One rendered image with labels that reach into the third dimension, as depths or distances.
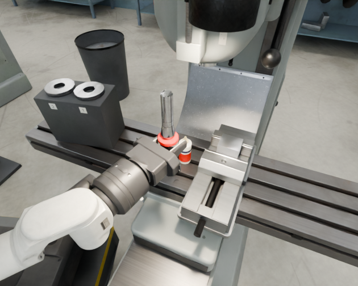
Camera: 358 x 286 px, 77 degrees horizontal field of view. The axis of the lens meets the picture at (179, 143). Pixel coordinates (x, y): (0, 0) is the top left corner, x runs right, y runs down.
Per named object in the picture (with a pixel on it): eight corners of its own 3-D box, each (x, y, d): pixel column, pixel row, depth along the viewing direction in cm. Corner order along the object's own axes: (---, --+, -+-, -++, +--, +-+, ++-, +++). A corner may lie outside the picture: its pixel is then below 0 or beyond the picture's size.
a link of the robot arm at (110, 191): (132, 188, 39) (75, 240, 33) (138, 215, 47) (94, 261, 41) (91, 156, 44) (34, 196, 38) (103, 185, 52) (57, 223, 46)
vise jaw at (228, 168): (240, 186, 61) (243, 178, 58) (197, 171, 64) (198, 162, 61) (245, 170, 64) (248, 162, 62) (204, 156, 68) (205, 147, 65)
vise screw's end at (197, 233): (200, 238, 55) (200, 235, 53) (193, 235, 55) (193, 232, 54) (205, 223, 57) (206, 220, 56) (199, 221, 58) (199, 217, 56)
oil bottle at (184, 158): (188, 165, 74) (189, 142, 66) (177, 162, 75) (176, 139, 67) (192, 157, 77) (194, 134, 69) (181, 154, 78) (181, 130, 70)
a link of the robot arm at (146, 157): (182, 152, 45) (138, 193, 38) (181, 180, 52) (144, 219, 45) (137, 126, 50) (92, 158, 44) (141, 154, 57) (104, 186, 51)
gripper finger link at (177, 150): (184, 146, 55) (167, 162, 51) (184, 137, 52) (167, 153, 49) (189, 150, 54) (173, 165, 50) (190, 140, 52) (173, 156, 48)
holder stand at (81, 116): (113, 150, 79) (98, 102, 65) (55, 141, 82) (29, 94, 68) (125, 127, 88) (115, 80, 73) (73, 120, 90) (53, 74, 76)
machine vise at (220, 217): (228, 240, 58) (236, 221, 50) (175, 217, 62) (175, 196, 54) (255, 148, 80) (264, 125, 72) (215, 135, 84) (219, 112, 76)
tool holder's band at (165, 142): (173, 129, 54) (173, 126, 53) (182, 142, 51) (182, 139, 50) (154, 135, 52) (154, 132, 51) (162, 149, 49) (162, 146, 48)
